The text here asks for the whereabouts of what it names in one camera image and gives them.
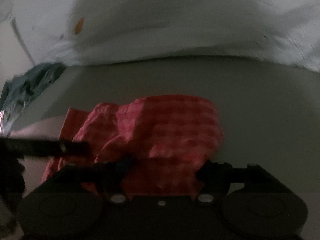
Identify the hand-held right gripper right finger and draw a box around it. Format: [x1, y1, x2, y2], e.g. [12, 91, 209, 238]
[194, 160, 272, 203]

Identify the carrot printed white quilt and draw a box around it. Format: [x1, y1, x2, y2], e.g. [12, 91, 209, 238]
[0, 0, 320, 72]

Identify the red checked garment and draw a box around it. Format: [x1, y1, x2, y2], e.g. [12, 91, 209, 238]
[41, 94, 225, 197]

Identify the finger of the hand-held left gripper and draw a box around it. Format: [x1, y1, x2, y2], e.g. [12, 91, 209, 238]
[0, 137, 91, 159]

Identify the grey-blue crumpled garment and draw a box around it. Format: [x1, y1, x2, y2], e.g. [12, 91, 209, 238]
[0, 62, 67, 133]

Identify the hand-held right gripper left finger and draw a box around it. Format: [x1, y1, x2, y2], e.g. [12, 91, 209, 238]
[59, 155, 137, 203]

